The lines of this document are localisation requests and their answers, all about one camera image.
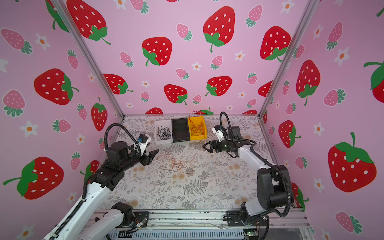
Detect yellow plastic bin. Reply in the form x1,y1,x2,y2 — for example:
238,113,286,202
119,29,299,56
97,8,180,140
188,116,207,141

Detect aluminium frame rail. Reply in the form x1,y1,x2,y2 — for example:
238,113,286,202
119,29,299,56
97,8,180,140
83,209,316,240

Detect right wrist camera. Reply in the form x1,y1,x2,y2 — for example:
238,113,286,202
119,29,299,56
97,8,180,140
212,125,225,142

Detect orange and black cables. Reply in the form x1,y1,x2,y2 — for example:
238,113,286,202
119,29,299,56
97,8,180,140
155,148,202,173

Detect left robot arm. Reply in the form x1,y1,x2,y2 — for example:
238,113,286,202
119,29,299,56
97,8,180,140
45,124,158,240

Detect red cable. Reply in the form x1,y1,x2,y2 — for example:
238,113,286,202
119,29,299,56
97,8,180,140
188,111,206,138

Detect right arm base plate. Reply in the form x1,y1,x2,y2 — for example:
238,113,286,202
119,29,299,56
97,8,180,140
222,210,269,227

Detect white plastic bin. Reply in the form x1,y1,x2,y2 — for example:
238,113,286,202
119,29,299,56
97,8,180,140
155,120,173,145

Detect black plastic bin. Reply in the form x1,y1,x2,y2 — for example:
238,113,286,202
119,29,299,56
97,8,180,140
172,118,191,143

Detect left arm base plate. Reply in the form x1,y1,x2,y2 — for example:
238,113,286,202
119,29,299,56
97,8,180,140
117,211,150,229

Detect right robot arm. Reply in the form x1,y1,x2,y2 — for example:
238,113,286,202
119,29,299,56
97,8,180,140
203,112,294,226

